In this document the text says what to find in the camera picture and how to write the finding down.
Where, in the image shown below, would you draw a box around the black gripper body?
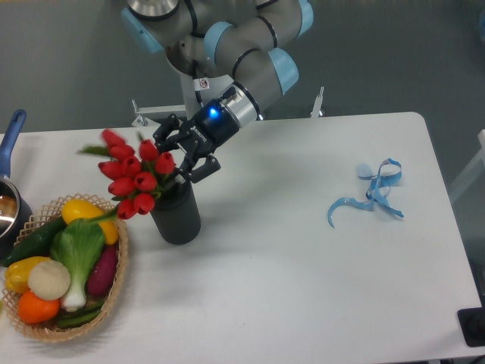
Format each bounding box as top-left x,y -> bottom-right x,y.
177,99 -> 239,167

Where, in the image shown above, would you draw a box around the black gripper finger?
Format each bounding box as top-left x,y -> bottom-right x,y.
172,154 -> 221,185
152,114 -> 180,152

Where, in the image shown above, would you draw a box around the dark grey ribbed vase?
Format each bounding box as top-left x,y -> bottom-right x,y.
151,182 -> 201,245

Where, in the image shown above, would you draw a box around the red tulip bouquet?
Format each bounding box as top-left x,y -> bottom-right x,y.
78,129 -> 177,221

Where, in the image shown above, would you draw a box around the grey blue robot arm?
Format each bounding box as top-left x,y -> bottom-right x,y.
121,1 -> 314,183

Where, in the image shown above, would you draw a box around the yellow squash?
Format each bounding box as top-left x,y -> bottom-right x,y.
61,199 -> 119,245

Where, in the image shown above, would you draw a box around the green bok choy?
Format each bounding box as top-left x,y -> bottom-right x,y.
50,218 -> 105,312

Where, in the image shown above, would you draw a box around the purple sweet potato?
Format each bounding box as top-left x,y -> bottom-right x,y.
86,246 -> 117,297

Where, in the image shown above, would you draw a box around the dark green cucumber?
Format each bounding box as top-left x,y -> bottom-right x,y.
1,217 -> 67,267

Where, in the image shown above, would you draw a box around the blue curled ribbon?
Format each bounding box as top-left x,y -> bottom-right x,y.
327,158 -> 404,228

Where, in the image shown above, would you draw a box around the green bean pods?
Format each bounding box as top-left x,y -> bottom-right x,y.
55,301 -> 104,329

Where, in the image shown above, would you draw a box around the white garlic bulb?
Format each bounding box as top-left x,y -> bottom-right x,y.
27,260 -> 70,301

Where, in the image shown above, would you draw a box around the yellow bell pepper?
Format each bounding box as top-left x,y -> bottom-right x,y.
5,256 -> 49,294

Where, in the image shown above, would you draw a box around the orange fruit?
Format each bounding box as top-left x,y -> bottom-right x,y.
17,290 -> 60,325

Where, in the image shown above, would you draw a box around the woven wicker basket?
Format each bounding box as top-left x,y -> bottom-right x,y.
2,193 -> 128,343

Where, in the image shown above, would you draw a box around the black device at edge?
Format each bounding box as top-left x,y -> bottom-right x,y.
457,307 -> 484,347

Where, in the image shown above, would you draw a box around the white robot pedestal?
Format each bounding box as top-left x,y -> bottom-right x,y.
130,71 -> 326,128

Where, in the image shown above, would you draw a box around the blue handled saucepan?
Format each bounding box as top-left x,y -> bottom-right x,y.
1,109 -> 32,259

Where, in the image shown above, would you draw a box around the white frame at right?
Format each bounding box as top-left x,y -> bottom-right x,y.
449,130 -> 484,204

